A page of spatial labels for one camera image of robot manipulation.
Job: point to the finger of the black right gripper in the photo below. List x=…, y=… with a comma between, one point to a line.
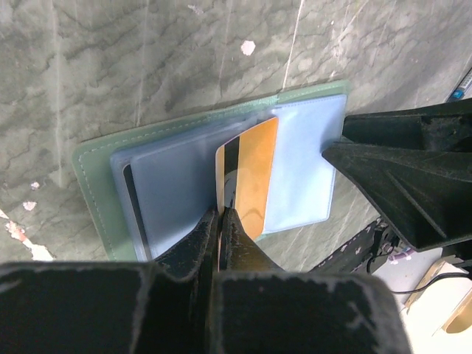
x=425, y=196
x=443, y=127

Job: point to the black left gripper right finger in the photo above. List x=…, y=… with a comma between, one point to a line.
x=276, y=311

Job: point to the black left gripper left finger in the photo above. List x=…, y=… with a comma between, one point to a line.
x=158, y=306

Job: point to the black credit card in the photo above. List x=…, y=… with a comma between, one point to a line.
x=135, y=223

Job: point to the gold credit card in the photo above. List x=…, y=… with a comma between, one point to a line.
x=243, y=167

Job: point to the green card holder wallet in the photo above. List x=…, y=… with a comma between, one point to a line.
x=173, y=166

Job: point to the blue marker pen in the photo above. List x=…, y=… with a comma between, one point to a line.
x=459, y=92

